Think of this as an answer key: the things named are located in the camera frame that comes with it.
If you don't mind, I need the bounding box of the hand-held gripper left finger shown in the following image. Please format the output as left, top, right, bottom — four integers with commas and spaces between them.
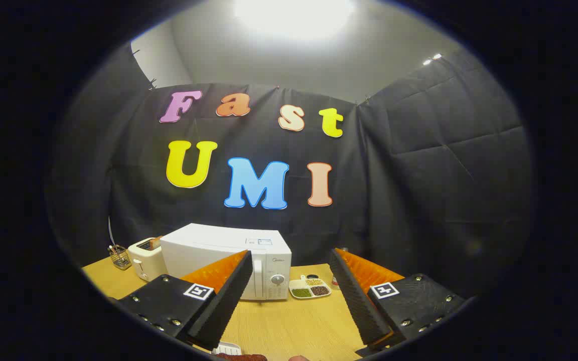
117, 250, 253, 351

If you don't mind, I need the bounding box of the ceiling light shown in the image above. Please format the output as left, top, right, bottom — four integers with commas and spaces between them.
234, 0, 355, 38

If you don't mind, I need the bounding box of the divided white bean tray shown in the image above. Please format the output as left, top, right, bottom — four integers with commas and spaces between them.
288, 275, 332, 300

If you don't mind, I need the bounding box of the white toaster oven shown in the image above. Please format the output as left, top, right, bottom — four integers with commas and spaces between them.
160, 223, 293, 301

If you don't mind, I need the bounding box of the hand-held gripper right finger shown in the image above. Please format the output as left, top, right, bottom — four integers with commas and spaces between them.
329, 248, 466, 352

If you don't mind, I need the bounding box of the white pop-up toaster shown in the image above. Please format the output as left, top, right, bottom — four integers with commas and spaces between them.
127, 238, 169, 282

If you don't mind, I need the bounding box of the wire mesh basket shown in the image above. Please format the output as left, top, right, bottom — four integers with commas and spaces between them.
108, 244, 132, 271

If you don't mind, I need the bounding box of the white ribbed tray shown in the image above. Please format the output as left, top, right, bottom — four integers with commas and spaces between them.
212, 342, 242, 356

